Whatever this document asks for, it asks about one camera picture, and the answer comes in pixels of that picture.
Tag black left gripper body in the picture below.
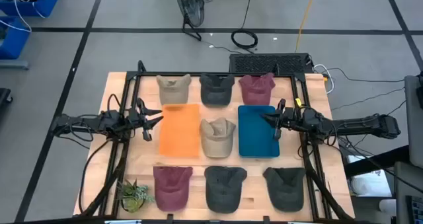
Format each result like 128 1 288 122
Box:
127 97 155 142

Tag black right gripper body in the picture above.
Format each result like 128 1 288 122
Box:
274 98 303 141

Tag maroon baseball cap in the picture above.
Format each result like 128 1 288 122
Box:
238 72 276 106
153 165 194 212

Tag beige baseball cap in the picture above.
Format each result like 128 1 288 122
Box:
155 73 192 105
199 117 237 159

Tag dark grey baseball cap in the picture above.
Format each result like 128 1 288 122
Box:
204 165 248 214
199 73 235 106
262 167 307 213

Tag blue plastic bin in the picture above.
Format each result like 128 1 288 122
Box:
237 104 281 159

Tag orange plastic bin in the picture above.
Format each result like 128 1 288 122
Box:
158 103 202 159

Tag black perforated computer case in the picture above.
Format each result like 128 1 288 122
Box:
229 52 315 75

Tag potted green succulent plant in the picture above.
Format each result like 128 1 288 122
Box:
116 179 155 214

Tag black beam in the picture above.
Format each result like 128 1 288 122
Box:
343 144 410 178

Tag silver aluminium bar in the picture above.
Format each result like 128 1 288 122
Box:
104 219 143 224

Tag black floor fan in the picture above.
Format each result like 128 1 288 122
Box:
174 0 206 42

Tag grey cabinet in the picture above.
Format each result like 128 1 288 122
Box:
403 73 423 168

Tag grey desk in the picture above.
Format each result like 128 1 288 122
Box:
393 161 423 224

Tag black equipment piece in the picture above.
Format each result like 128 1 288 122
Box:
0 87 13 119

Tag blue storage crate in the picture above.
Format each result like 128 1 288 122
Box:
0 17 31 60
0 0 60 19

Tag white cable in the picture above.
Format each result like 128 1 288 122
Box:
313 63 335 95

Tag long black cable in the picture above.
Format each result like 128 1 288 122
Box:
230 0 259 50

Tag thin black floor cable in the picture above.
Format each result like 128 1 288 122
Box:
322 67 406 85

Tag long yellow cable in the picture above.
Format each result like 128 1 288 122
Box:
293 0 320 53

